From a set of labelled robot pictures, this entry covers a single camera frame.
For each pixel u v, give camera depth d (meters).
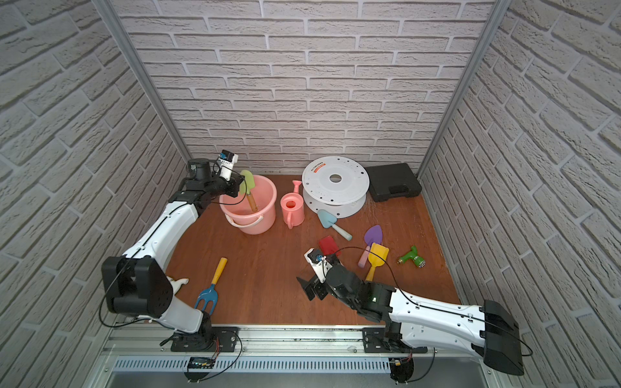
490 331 0.43
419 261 0.88
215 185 0.71
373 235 0.98
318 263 0.61
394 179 1.16
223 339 0.74
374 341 0.74
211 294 0.83
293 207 0.94
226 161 0.72
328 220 1.03
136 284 0.43
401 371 0.70
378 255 0.93
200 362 0.72
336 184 1.04
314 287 0.64
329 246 0.95
